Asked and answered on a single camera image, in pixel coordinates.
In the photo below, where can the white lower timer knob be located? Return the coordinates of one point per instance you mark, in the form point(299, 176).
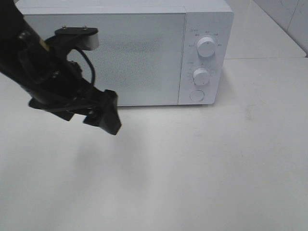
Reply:
point(201, 76)

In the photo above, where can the white microwave oven body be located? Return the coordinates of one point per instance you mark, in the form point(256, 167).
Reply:
point(202, 18)

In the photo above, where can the white round door button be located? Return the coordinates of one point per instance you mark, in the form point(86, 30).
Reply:
point(197, 96)

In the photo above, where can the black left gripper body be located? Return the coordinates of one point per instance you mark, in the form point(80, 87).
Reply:
point(56, 81)

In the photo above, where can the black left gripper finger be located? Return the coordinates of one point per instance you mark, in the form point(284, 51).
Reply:
point(55, 110)
point(103, 112)

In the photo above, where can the white microwave door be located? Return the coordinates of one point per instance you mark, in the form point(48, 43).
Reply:
point(139, 56)

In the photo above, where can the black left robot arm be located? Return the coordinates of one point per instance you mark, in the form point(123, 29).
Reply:
point(17, 35)

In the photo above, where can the white upper power knob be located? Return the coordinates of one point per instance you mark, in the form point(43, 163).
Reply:
point(206, 46)

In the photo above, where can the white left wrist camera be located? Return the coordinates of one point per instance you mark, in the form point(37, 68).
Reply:
point(84, 38)

